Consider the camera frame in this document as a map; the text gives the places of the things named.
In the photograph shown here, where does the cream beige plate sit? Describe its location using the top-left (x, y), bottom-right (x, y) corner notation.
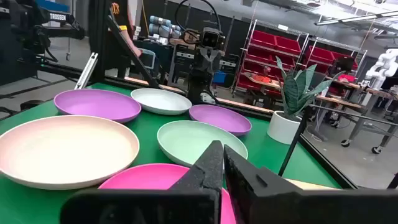
top-left (0, 114), bottom-right (141, 191)

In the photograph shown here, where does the person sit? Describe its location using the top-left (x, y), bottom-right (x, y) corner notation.
top-left (105, 0), bottom-right (146, 78)

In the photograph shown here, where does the rack with red bins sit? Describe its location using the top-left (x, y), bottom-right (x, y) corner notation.
top-left (298, 37), bottom-right (368, 94)
top-left (231, 18), bottom-right (310, 97)

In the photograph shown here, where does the long ceiling light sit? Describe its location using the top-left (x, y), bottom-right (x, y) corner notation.
top-left (313, 11), bottom-right (398, 26)

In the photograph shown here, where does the purple plate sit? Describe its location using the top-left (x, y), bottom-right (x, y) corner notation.
top-left (53, 88), bottom-right (142, 124)
top-left (188, 104), bottom-right (252, 137)

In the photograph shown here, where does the snake plant in white pot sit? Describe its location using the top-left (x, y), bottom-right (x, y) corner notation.
top-left (266, 55), bottom-right (346, 146)

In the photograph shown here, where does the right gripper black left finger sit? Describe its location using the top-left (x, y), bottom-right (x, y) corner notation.
top-left (167, 140), bottom-right (224, 224)

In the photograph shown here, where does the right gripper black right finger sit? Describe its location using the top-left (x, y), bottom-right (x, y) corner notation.
top-left (224, 145), bottom-right (301, 224)

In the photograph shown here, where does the blue storage box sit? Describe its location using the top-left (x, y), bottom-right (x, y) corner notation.
top-left (213, 70), bottom-right (227, 85)

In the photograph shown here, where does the silver aluminium bar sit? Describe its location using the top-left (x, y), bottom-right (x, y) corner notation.
top-left (74, 52), bottom-right (99, 90)

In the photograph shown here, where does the wooden workbench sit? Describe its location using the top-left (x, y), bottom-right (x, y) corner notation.
top-left (244, 71), bottom-right (368, 113)

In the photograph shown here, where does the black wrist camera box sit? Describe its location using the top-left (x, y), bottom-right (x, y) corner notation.
top-left (200, 27), bottom-right (225, 49)

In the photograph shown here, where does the green table mat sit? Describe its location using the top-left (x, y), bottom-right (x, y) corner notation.
top-left (0, 82), bottom-right (343, 224)

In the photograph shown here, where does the pale white plate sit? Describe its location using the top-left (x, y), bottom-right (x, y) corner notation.
top-left (130, 88), bottom-right (193, 116)

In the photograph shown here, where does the magenta plate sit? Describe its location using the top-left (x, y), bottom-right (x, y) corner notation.
top-left (98, 163), bottom-right (238, 224)

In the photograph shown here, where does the grey wheeled table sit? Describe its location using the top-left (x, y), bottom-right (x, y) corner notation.
top-left (340, 123), bottom-right (398, 156)

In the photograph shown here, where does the mint green plate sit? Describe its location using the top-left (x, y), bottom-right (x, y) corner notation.
top-left (156, 119), bottom-right (249, 168)

